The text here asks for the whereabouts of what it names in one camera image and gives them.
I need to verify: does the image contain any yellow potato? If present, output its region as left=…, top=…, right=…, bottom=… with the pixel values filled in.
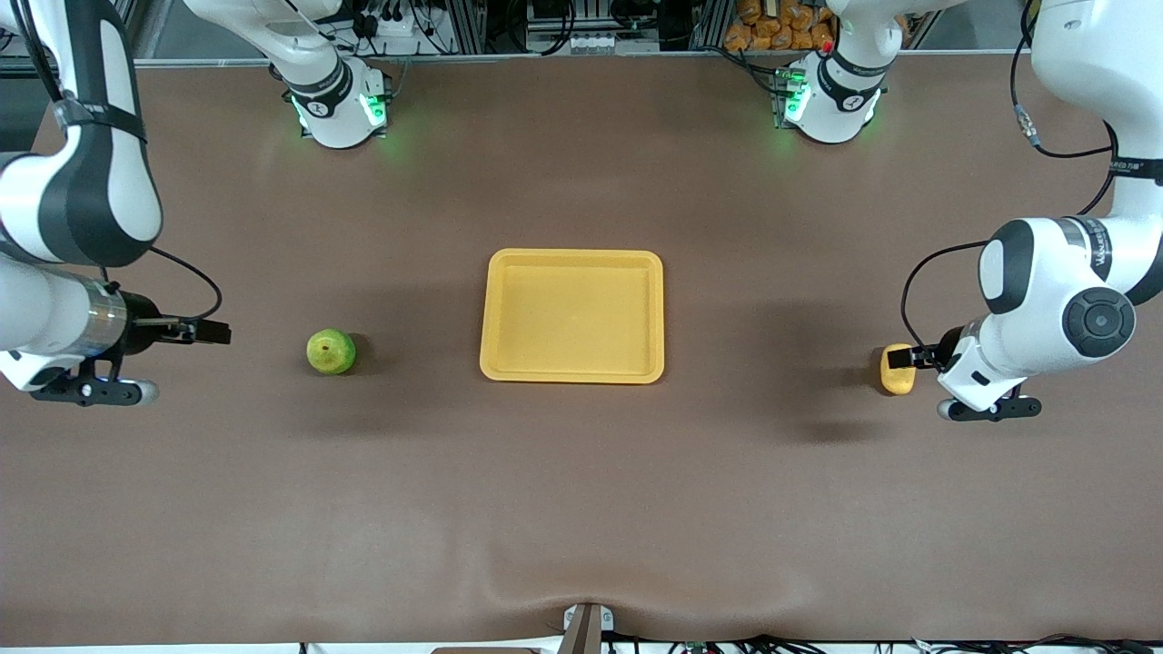
left=879, top=342, right=918, bottom=396

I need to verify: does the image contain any yellow plastic tray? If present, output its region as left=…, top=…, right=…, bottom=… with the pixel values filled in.
left=479, top=248, right=666, bottom=385

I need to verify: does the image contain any brown table cover mat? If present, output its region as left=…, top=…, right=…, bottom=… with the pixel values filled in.
left=0, top=53, right=1163, bottom=648

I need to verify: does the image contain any white power strip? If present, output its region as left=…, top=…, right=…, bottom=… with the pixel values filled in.
left=362, top=7, right=442, bottom=45

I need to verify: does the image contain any black loose cable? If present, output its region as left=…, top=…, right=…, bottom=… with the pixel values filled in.
left=668, top=633, right=1163, bottom=654

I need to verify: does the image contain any aluminium frame post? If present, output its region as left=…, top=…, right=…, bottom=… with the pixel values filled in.
left=436, top=0, right=489, bottom=55
left=688, top=0, right=730, bottom=51

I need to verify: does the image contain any silver table edge rail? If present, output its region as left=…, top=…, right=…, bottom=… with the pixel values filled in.
left=132, top=49, right=1037, bottom=68

